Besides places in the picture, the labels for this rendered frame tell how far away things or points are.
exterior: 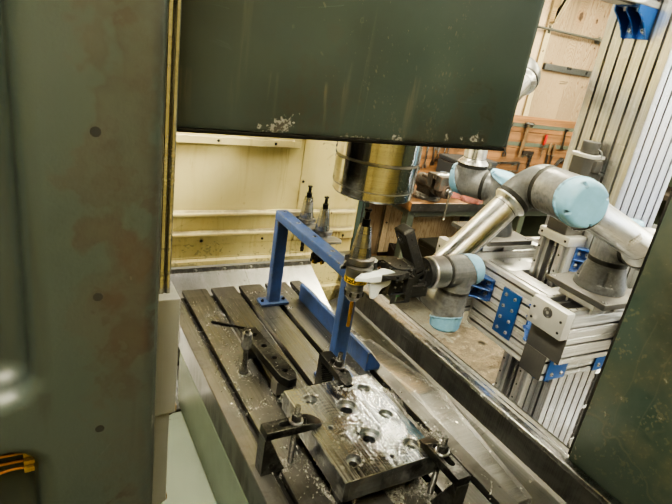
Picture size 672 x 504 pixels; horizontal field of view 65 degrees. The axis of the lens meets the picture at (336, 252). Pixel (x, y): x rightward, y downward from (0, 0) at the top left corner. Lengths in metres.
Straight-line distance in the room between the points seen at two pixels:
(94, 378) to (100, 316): 0.07
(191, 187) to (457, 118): 1.23
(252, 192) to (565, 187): 1.17
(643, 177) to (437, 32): 1.27
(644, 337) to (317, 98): 0.97
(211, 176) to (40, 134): 1.52
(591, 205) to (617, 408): 0.51
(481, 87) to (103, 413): 0.76
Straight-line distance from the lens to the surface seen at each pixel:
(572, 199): 1.33
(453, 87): 0.94
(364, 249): 1.06
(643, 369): 1.45
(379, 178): 0.96
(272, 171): 2.06
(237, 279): 2.11
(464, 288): 1.26
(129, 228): 0.52
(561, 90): 5.24
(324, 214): 1.55
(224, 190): 2.02
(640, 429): 1.50
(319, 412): 1.21
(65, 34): 0.48
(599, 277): 1.78
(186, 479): 1.57
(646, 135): 1.99
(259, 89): 0.76
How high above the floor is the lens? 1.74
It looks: 21 degrees down
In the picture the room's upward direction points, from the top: 9 degrees clockwise
